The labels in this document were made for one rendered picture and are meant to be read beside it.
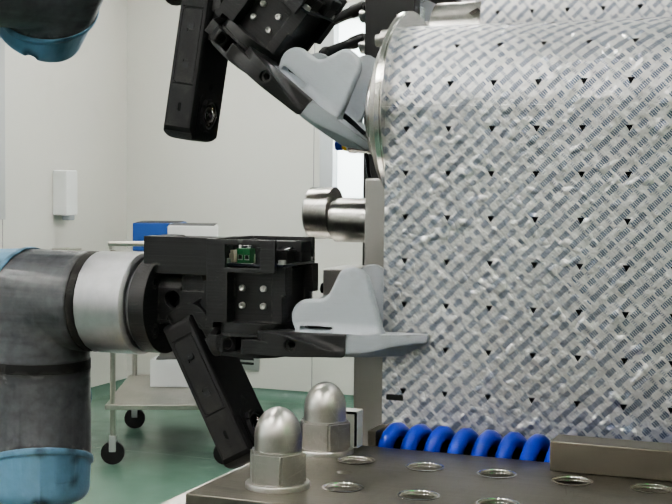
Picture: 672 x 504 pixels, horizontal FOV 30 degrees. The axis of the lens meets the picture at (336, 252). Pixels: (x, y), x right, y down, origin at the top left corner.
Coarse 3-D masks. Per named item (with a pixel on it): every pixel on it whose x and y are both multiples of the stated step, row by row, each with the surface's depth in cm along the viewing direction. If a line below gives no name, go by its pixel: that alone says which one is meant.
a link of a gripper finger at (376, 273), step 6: (372, 264) 87; (366, 270) 88; (372, 270) 87; (378, 270) 87; (372, 276) 87; (378, 276) 87; (372, 282) 87; (378, 282) 87; (378, 288) 87; (378, 294) 87; (378, 300) 87; (378, 306) 87
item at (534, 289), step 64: (448, 192) 83; (512, 192) 81; (576, 192) 80; (640, 192) 78; (384, 256) 85; (448, 256) 83; (512, 256) 82; (576, 256) 80; (640, 256) 78; (384, 320) 85; (448, 320) 83; (512, 320) 82; (576, 320) 80; (640, 320) 79; (384, 384) 85; (448, 384) 84; (512, 384) 82; (576, 384) 80; (640, 384) 79
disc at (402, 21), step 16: (400, 16) 87; (416, 16) 90; (400, 32) 87; (384, 48) 84; (384, 64) 84; (384, 80) 84; (384, 96) 84; (384, 112) 84; (384, 128) 84; (384, 144) 84; (384, 160) 84; (384, 176) 85
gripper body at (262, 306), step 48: (144, 240) 90; (192, 240) 88; (240, 240) 85; (288, 240) 90; (144, 288) 88; (192, 288) 89; (240, 288) 86; (288, 288) 86; (144, 336) 89; (240, 336) 85
